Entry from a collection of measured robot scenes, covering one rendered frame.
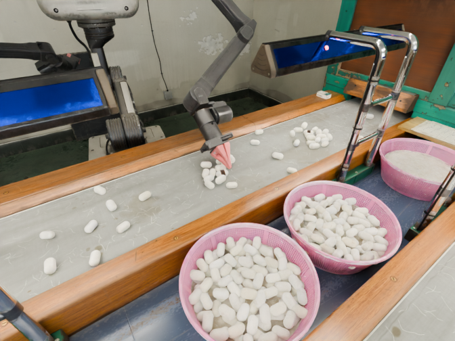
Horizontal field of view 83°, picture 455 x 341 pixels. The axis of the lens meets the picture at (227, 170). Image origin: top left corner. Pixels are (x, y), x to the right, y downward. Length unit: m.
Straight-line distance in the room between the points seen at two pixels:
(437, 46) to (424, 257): 0.85
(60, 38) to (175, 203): 2.13
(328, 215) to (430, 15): 0.88
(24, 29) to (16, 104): 2.17
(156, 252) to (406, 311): 0.49
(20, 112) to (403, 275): 0.72
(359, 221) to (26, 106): 0.72
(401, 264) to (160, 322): 0.50
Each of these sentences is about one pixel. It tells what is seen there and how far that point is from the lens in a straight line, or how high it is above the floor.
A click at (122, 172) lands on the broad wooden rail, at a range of 0.86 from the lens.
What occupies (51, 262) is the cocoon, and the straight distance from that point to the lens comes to 0.67.
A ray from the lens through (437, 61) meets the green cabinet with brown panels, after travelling 1.31.
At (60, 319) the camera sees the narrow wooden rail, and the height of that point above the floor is 0.74.
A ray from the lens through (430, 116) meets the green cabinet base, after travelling 1.33.
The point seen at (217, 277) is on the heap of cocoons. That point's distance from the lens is 0.57.
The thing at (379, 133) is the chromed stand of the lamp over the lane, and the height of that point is 0.85.
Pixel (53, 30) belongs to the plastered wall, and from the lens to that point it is 2.65.
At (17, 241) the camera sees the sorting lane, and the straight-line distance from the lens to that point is 0.79.
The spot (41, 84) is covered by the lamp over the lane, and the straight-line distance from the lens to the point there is 0.49.
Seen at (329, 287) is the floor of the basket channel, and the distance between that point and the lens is 0.67.
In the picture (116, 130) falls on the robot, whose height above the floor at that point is 0.77.
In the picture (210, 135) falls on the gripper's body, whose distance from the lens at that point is 0.80.
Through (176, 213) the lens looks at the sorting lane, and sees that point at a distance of 0.69.
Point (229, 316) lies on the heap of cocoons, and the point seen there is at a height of 0.74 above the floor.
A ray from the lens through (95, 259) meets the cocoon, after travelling 0.63.
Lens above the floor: 1.23
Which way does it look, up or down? 36 degrees down
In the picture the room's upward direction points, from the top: straight up
